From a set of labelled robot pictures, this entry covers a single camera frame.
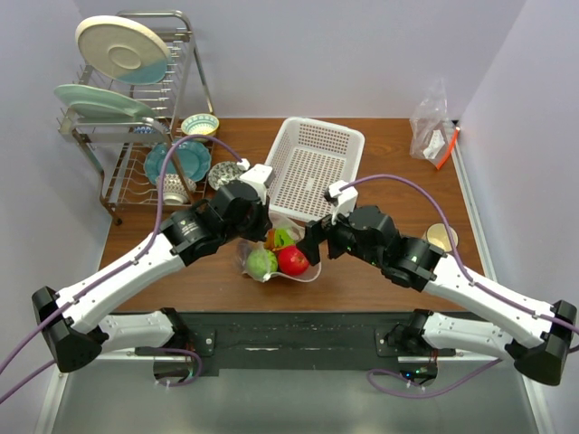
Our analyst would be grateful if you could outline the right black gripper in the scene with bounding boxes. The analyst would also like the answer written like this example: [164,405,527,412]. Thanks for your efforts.
[296,202,384,268]

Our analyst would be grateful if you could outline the red apple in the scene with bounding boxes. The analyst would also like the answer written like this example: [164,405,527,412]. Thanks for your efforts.
[278,245,310,277]

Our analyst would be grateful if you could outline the green leafy toy fruit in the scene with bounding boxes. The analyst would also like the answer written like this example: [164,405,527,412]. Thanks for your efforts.
[274,229,295,250]

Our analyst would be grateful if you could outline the clear polka dot zip bag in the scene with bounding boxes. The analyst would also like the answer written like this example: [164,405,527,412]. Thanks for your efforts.
[236,213,321,283]

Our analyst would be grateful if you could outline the brown orange fruit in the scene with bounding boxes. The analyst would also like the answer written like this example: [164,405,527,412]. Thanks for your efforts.
[264,229,276,250]

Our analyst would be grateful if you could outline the green custard apple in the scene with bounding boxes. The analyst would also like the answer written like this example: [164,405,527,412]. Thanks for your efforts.
[245,249,278,280]

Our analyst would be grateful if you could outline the white perforated plastic basket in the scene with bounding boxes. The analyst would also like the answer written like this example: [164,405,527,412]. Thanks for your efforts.
[265,117,365,222]

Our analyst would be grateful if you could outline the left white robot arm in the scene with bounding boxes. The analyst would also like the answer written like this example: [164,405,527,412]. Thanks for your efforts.
[32,180,272,373]

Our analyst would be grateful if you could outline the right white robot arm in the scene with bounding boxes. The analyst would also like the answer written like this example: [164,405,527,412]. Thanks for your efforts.
[298,206,577,386]

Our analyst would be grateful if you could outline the clear bag with orange zipper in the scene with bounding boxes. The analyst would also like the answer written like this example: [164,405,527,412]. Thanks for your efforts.
[410,79,460,170]

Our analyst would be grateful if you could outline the grey leaf patterned bowl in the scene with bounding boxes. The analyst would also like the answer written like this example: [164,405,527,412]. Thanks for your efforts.
[207,161,243,191]

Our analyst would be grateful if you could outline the brown patterned small bowl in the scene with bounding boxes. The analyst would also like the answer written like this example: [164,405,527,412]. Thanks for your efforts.
[156,174,196,205]

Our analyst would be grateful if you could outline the teal scalloped plate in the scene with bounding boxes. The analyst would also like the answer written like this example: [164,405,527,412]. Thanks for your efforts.
[144,141,212,185]

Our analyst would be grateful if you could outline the teal yellow patterned bowl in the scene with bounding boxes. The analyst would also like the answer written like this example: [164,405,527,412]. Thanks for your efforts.
[180,113,220,137]

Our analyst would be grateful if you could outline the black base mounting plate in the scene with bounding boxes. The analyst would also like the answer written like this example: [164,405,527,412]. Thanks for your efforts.
[130,310,458,379]

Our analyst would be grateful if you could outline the cream ceramic mug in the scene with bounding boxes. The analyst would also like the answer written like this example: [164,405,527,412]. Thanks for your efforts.
[422,223,459,252]

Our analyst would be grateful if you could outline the blue patterned small dish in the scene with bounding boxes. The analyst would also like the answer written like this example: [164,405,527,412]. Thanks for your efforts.
[132,125,170,135]

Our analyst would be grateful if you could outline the metal dish rack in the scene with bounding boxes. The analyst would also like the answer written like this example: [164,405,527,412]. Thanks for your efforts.
[54,10,204,225]

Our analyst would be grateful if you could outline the mint green plate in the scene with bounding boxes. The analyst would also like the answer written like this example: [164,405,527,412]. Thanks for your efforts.
[53,84,156,119]

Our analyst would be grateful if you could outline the cream and teal large plate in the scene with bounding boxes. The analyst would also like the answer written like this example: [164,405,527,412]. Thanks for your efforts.
[75,15,171,85]

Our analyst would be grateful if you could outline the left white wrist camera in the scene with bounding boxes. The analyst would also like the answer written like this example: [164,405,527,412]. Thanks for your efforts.
[236,158,275,203]

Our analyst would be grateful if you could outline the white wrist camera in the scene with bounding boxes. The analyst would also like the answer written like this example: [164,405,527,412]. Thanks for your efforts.
[236,158,275,203]
[324,180,358,224]

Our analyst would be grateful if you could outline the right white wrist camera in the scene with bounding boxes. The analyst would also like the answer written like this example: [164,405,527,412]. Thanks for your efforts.
[324,180,358,224]

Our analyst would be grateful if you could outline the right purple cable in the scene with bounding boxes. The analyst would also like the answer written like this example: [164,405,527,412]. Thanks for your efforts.
[338,175,579,400]

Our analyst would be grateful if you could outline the purple cable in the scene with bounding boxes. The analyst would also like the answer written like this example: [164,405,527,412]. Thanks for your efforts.
[0,134,250,403]
[338,175,579,400]

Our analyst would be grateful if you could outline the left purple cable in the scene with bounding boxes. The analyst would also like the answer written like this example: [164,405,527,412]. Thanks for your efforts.
[0,134,250,403]

